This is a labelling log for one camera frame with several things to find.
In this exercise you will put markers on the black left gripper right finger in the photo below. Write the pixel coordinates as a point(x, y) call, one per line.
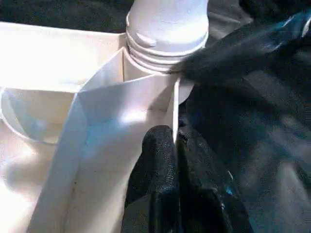
point(206, 194)

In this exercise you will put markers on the white plastic table leg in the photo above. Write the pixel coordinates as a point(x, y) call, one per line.
point(167, 24)

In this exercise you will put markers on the white plastic table top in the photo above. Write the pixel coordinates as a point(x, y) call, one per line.
point(36, 72)

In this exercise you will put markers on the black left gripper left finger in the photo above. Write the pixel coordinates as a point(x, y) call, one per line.
point(155, 184)

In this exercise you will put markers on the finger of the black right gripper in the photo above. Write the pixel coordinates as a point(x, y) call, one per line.
point(230, 48)

